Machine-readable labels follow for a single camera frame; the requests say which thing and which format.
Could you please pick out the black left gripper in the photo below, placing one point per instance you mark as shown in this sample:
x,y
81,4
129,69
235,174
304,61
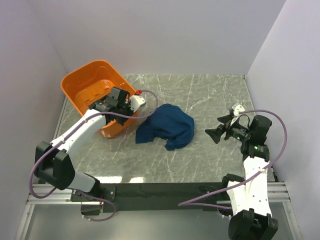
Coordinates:
x,y
126,104

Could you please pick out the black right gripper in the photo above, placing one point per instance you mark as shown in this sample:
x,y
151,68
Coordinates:
x,y
228,127

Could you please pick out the blue t shirt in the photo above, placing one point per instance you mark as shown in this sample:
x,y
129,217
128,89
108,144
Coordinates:
x,y
169,123

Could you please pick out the orange plastic basket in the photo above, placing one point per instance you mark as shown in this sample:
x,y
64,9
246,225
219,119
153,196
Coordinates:
x,y
91,82

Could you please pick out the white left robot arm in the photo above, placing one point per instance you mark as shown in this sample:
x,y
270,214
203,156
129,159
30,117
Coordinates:
x,y
53,161

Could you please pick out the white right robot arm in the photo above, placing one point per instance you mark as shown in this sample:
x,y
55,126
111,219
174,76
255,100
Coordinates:
x,y
252,218

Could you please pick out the black base beam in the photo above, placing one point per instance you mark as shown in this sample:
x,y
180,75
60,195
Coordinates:
x,y
157,196

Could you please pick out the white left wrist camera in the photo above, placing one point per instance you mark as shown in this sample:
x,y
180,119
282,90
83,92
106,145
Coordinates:
x,y
136,101

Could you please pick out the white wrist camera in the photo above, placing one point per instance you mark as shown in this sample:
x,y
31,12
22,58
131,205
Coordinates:
x,y
136,101
236,109

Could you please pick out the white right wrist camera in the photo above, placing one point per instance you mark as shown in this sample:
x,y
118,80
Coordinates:
x,y
236,109

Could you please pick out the aluminium frame rail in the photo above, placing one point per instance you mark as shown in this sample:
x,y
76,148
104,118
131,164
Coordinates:
x,y
277,193

